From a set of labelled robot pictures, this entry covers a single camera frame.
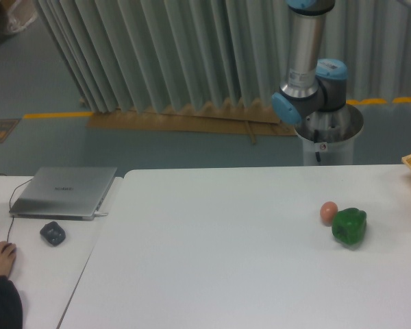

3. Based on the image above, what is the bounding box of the silver closed laptop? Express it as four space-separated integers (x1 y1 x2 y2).
9 167 117 220

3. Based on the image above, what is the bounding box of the black laptop cable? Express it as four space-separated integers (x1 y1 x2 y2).
0 174 34 245

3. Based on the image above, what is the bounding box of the grey-green pleated curtain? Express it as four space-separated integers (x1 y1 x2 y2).
35 1 411 112

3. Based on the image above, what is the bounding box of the person's bare hand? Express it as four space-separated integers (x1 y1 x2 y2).
0 241 16 278

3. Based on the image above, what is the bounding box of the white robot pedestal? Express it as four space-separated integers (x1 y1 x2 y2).
298 135 354 166

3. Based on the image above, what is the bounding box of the brown cardboard sheet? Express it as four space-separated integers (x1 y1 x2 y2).
86 98 295 140

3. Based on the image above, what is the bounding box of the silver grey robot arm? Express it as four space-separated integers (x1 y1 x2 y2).
271 1 411 144

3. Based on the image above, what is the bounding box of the brown egg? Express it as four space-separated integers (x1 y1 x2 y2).
320 202 338 223

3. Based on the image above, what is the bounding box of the clear plastic bag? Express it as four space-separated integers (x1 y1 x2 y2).
0 0 38 36

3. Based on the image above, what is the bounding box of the black sleeve forearm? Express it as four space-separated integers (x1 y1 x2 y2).
0 276 23 328

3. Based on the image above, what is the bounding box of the green bell pepper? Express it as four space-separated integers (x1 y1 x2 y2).
332 208 367 246

